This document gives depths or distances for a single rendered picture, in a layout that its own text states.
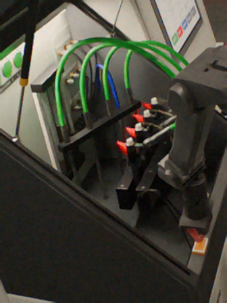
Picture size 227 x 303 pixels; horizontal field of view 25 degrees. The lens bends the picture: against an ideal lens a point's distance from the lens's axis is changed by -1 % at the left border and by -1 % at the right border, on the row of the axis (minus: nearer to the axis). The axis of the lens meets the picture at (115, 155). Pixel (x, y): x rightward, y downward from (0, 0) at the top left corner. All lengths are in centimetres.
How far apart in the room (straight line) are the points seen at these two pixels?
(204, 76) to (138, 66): 97
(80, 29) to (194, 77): 101
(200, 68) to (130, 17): 94
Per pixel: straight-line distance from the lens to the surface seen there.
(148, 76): 168
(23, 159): 114
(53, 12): 157
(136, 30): 167
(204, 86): 70
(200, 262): 127
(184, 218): 121
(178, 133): 95
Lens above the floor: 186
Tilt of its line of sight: 32 degrees down
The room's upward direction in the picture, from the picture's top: 12 degrees counter-clockwise
